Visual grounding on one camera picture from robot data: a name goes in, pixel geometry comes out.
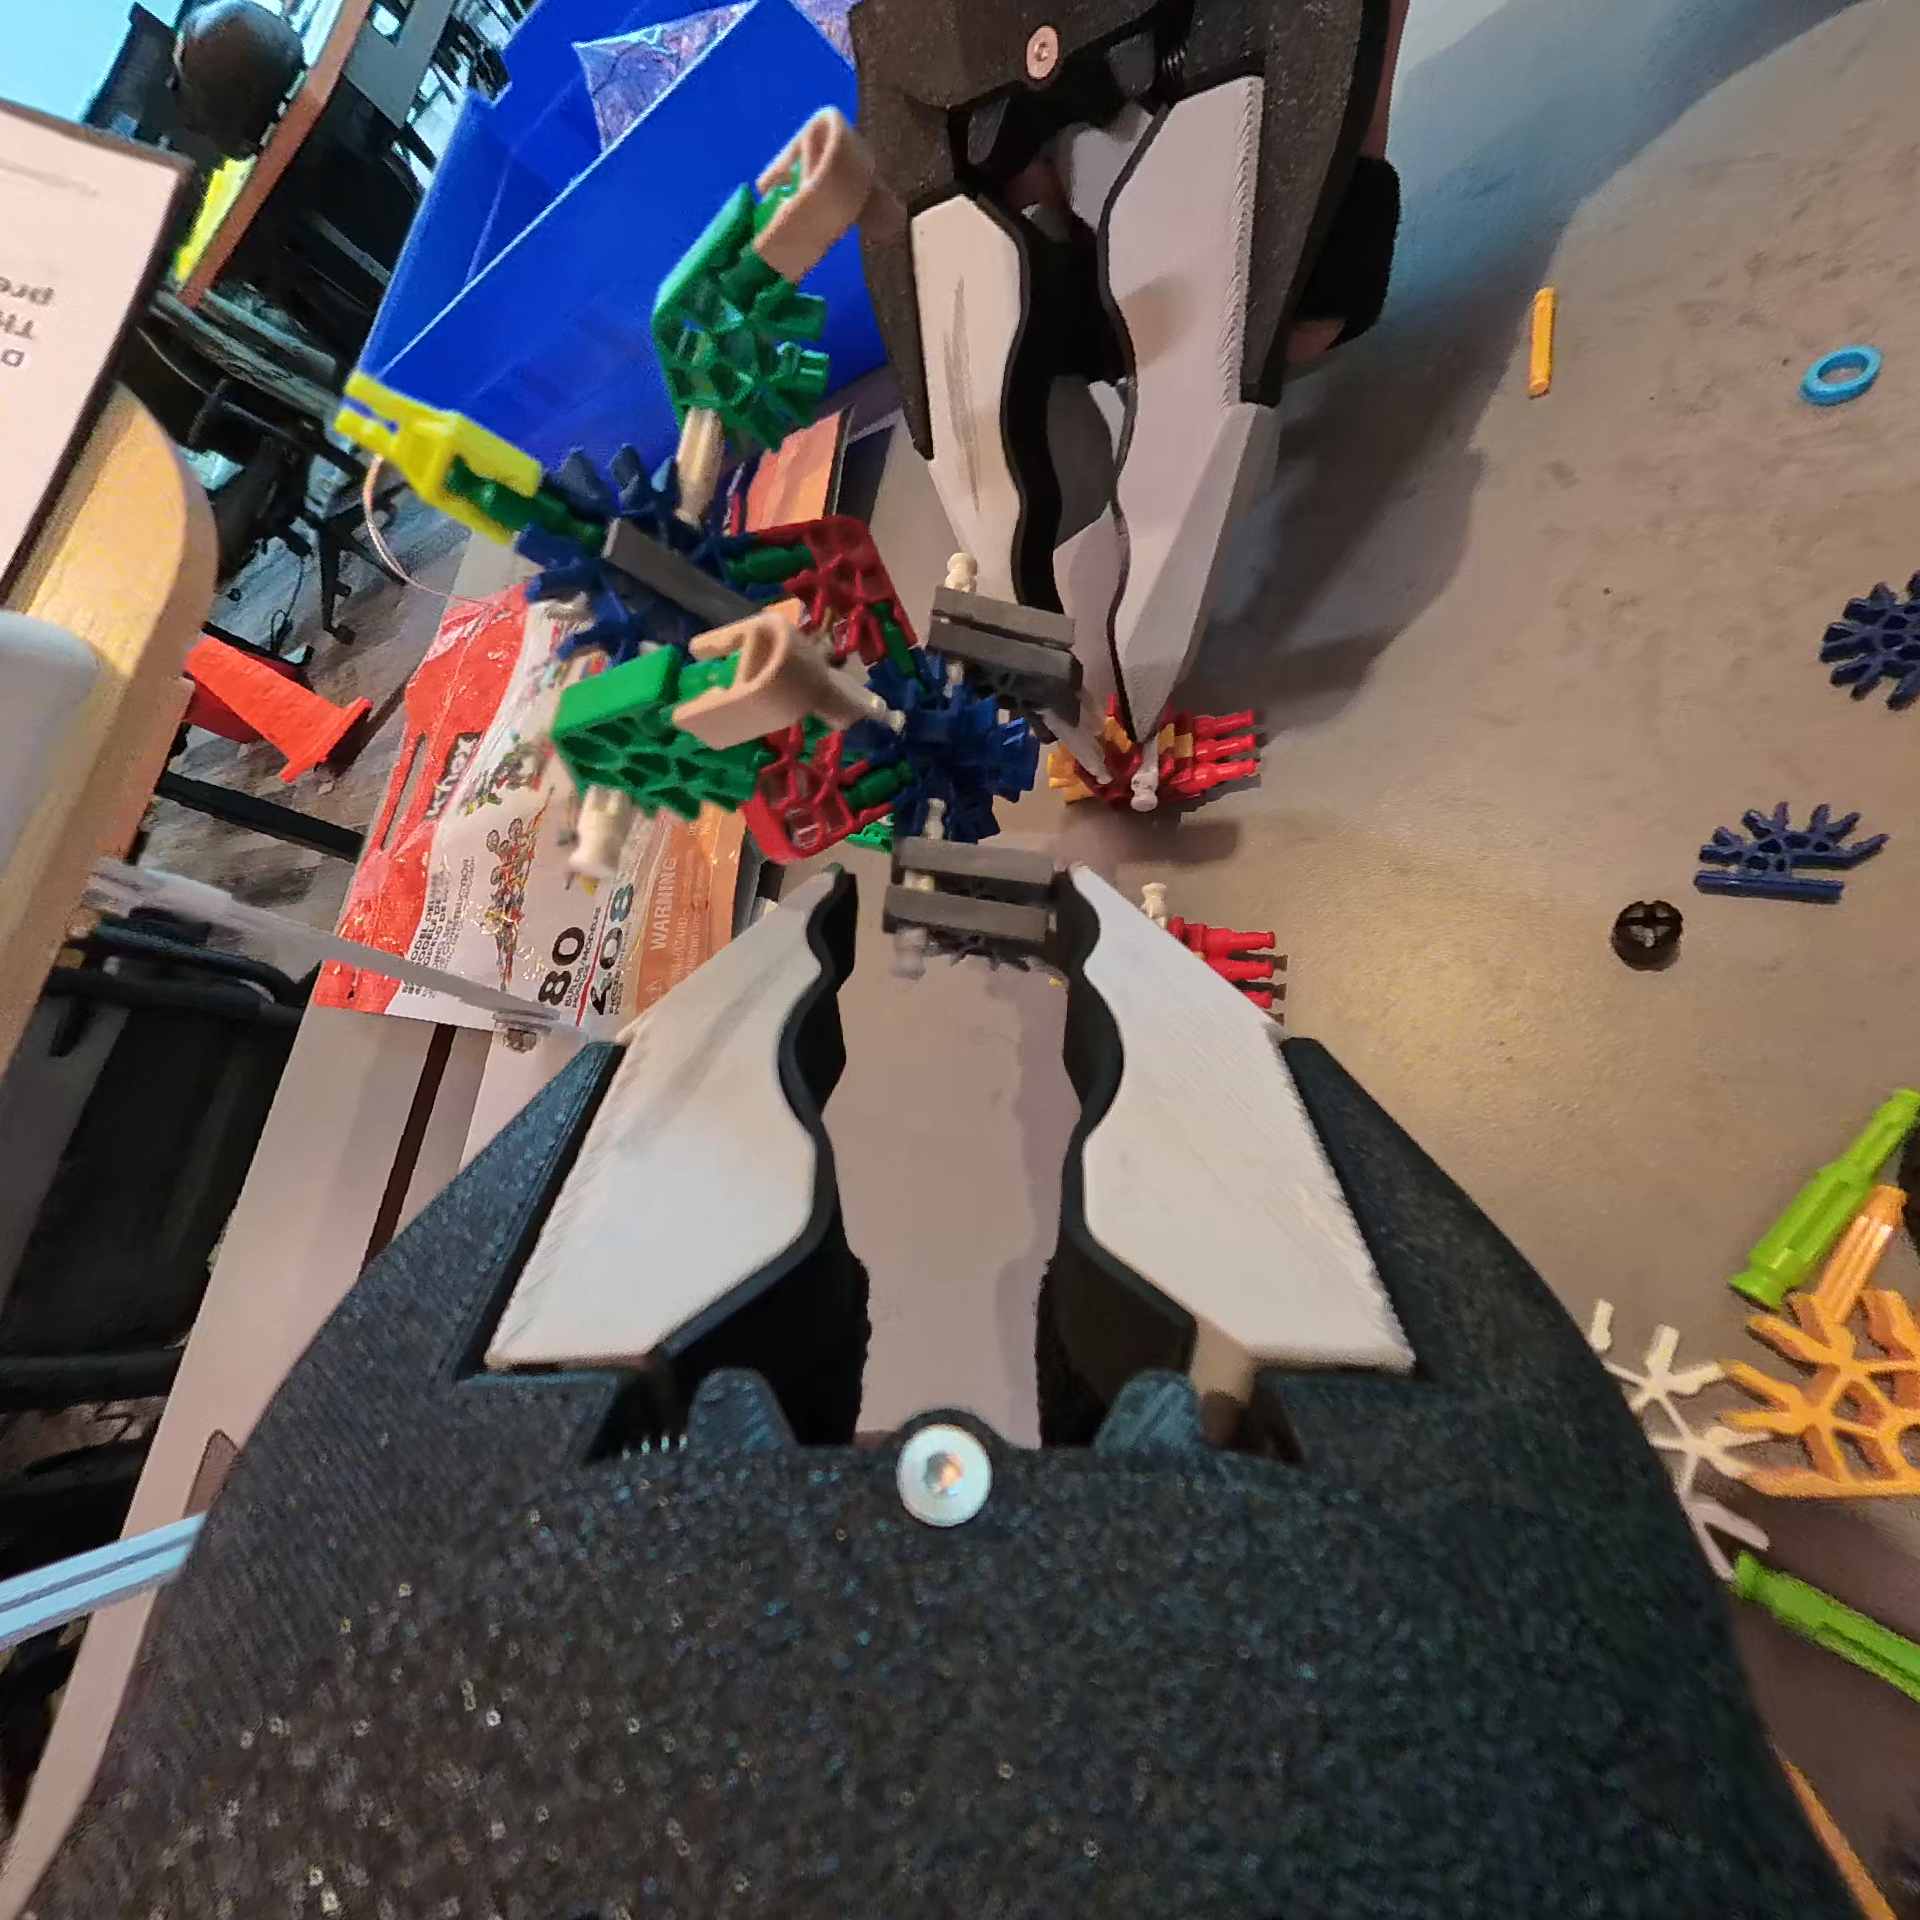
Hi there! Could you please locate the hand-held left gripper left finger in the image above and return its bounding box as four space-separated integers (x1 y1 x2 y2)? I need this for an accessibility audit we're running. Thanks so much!
481 872 864 1377

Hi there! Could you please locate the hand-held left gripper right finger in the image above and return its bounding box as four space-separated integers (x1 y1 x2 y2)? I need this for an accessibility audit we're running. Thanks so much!
1049 866 1418 1444

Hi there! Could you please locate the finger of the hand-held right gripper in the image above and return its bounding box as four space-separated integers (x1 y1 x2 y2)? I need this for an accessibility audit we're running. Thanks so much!
1047 75 1280 746
908 192 1056 601

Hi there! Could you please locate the multicoloured construction toy model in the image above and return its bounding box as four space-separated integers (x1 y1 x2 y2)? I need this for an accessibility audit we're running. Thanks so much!
516 106 1287 1024

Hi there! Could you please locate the short dark green rod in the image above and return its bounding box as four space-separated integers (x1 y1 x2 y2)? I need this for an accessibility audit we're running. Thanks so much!
447 464 608 554

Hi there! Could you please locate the yellow clip connector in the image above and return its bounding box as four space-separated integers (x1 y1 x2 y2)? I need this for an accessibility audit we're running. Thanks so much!
333 376 541 505

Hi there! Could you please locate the lime green rod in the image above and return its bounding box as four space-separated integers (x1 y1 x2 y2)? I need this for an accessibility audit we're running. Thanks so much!
1728 1089 1920 1309
1728 1549 1920 1705

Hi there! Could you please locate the person's right hand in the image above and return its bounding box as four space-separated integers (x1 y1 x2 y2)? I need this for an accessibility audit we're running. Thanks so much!
1288 0 1414 366

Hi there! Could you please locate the clear plastic bag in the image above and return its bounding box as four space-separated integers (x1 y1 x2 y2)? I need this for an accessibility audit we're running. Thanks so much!
575 0 751 154

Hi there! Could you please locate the blue plastic bin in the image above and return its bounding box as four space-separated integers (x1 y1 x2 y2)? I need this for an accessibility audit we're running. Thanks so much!
359 0 903 483

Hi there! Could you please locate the K'nex instruction bag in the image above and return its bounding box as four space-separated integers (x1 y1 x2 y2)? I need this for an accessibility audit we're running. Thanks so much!
310 405 857 1038

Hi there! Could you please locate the white snowflake connector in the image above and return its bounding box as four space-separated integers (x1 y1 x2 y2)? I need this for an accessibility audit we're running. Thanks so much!
1590 1296 1770 1577

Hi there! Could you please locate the black office chair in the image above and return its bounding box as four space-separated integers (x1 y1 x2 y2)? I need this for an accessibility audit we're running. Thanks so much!
0 915 318 1412

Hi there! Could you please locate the orange traffic cone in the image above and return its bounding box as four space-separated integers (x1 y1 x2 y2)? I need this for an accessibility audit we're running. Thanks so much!
181 630 376 782

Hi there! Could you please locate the wood-edged desk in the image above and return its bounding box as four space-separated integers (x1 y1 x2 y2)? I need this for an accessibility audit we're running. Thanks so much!
181 0 376 301

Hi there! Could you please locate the large yellow fan connector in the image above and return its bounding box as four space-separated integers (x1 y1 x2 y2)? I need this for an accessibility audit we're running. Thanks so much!
1717 1290 1920 1501

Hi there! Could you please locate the small blue fan connector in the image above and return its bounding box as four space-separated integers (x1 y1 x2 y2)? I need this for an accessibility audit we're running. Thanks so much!
1695 803 1892 906
1818 569 1920 704

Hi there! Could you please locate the printed white board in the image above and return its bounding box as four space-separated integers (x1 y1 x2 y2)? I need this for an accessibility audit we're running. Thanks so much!
0 96 196 579

